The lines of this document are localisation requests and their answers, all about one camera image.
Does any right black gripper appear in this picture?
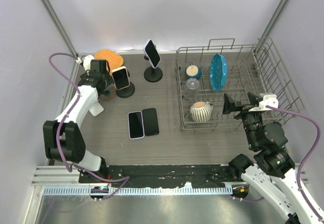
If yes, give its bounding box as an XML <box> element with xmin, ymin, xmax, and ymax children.
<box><xmin>222</xmin><ymin>92</ymin><xmax>265</xmax><ymax>148</ymax></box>

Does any pink case phone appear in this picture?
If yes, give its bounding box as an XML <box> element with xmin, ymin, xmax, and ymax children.
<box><xmin>111</xmin><ymin>66</ymin><xmax>130</xmax><ymax>90</ymax></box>

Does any grey stand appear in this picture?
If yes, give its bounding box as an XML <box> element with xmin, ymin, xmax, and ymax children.
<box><xmin>99</xmin><ymin>89</ymin><xmax>116</xmax><ymax>102</ymax></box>

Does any black round base stand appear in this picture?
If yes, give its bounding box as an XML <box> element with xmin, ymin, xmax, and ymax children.
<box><xmin>116</xmin><ymin>82</ymin><xmax>135</xmax><ymax>98</ymax></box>

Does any black phone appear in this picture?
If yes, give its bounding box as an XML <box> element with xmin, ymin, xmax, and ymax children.
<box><xmin>142</xmin><ymin>108</ymin><xmax>159</xmax><ymax>137</ymax></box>

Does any lavender case phone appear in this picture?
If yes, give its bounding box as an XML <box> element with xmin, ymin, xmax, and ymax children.
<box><xmin>128</xmin><ymin>111</ymin><xmax>144</xmax><ymax>140</ymax></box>

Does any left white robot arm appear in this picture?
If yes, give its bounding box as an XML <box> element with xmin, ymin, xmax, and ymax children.
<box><xmin>43</xmin><ymin>59</ymin><xmax>111</xmax><ymax>183</ymax></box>

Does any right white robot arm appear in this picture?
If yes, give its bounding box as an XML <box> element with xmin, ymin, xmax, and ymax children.
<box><xmin>223</xmin><ymin>92</ymin><xmax>323</xmax><ymax>223</ymax></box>

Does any white phone stand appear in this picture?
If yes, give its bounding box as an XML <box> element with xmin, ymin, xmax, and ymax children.
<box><xmin>89</xmin><ymin>102</ymin><xmax>104</xmax><ymax>117</ymax></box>

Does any black tall pole stand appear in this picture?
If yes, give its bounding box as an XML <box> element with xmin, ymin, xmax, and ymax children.
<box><xmin>144</xmin><ymin>55</ymin><xmax>163</xmax><ymax>82</ymax></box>

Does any white case phone on pole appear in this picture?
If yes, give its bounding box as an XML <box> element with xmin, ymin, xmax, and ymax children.
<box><xmin>143</xmin><ymin>39</ymin><xmax>161</xmax><ymax>69</ymax></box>

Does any orange woven mat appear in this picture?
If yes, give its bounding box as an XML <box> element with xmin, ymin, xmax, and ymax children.
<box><xmin>94</xmin><ymin>49</ymin><xmax>124</xmax><ymax>70</ymax></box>

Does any teal speckled plate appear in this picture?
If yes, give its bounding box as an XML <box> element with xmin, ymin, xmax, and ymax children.
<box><xmin>209</xmin><ymin>54</ymin><xmax>227</xmax><ymax>92</ymax></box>

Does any striped ceramic mug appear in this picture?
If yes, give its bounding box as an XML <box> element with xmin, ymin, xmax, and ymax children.
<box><xmin>189</xmin><ymin>101</ymin><xmax>214</xmax><ymax>123</ymax></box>

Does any clear glass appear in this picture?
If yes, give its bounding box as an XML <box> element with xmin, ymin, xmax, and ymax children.
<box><xmin>183</xmin><ymin>78</ymin><xmax>200</xmax><ymax>101</ymax></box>

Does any blue mug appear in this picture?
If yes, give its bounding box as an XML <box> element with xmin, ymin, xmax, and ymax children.
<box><xmin>185</xmin><ymin>63</ymin><xmax>202</xmax><ymax>80</ymax></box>

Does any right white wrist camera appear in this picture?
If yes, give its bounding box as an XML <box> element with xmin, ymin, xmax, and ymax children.
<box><xmin>249</xmin><ymin>93</ymin><xmax>278</xmax><ymax>112</ymax></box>

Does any grey wire dish rack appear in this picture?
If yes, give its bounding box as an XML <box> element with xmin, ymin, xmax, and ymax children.
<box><xmin>175</xmin><ymin>38</ymin><xmax>304</xmax><ymax>131</ymax></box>

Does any white cable duct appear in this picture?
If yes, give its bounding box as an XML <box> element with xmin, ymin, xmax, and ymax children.
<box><xmin>43</xmin><ymin>185</ymin><xmax>232</xmax><ymax>196</ymax></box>

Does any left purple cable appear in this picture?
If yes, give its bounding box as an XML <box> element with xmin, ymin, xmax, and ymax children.
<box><xmin>48</xmin><ymin>53</ymin><xmax>131</xmax><ymax>204</ymax></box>

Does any purple cable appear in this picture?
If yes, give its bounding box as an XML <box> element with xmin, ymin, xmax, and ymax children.
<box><xmin>48</xmin><ymin>53</ymin><xmax>131</xmax><ymax>204</ymax></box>
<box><xmin>240</xmin><ymin>105</ymin><xmax>324</xmax><ymax>222</ymax></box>

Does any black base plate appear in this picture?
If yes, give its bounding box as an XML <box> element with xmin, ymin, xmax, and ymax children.
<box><xmin>78</xmin><ymin>163</ymin><xmax>251</xmax><ymax>189</ymax></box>

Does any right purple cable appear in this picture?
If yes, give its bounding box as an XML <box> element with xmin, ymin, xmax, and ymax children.
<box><xmin>240</xmin><ymin>105</ymin><xmax>324</xmax><ymax>222</ymax></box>

